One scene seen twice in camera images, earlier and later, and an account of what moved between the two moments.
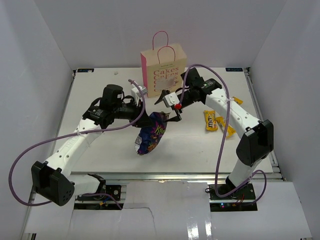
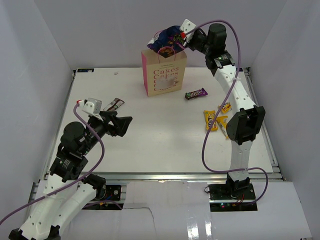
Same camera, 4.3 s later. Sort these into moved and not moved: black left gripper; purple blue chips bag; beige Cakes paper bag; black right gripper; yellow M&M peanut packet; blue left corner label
Moved: purple blue chips bag; black right gripper; black left gripper
Not moved: blue left corner label; yellow M&M peanut packet; beige Cakes paper bag
